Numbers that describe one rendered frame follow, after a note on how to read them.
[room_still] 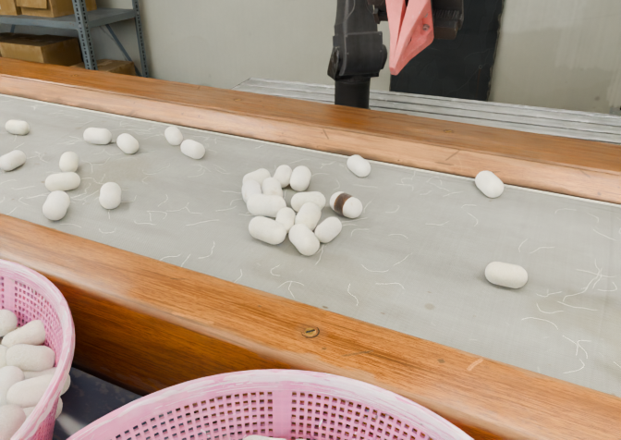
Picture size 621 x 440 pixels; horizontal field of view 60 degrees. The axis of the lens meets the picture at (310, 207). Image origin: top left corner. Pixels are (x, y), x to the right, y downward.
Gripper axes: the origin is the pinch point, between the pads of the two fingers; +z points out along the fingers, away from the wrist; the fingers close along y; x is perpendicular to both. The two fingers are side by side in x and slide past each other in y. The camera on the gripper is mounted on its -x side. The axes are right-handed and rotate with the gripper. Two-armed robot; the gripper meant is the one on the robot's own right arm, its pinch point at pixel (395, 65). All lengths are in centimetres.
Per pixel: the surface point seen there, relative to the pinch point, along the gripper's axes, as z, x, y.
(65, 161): 20.0, -3.8, -31.9
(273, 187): 17.1, -1.7, -7.5
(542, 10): -134, 140, 5
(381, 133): 3.4, 9.2, -2.1
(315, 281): 26.2, -6.7, 1.7
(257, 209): 20.2, -3.3, -7.4
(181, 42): -109, 151, -168
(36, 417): 40.0, -22.2, -4.9
